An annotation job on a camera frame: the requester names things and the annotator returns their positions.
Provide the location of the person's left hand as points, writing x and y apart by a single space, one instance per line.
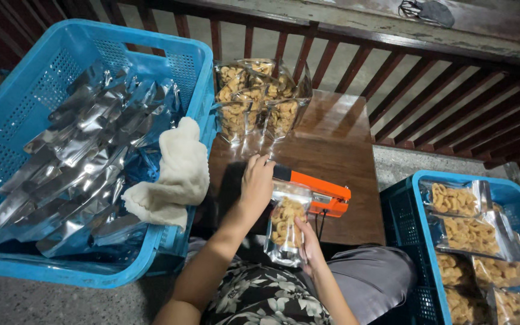
256 187

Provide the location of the person's right hand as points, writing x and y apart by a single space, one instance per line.
313 250

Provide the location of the person's left fingers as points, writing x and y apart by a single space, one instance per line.
260 161

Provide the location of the orange hand heat sealer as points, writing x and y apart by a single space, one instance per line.
318 183

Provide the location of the clear snack packet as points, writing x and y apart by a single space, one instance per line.
285 221

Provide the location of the cluster of standing snack packets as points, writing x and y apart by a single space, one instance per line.
255 104

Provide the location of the white towel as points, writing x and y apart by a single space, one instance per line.
183 176

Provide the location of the black floral shirt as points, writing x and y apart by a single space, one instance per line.
264 298

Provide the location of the small blue plastic crate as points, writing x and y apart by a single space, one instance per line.
400 216

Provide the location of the grey trousers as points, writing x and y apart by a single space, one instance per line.
368 280

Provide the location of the dark wooden railing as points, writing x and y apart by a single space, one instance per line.
422 95

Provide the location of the pile of silver foil bags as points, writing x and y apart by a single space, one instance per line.
84 149

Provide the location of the layer of sealed snack packets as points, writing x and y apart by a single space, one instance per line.
467 234

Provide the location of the grey face mask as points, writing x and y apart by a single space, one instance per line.
436 11

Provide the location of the large blue plastic crate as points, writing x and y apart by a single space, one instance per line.
16 104

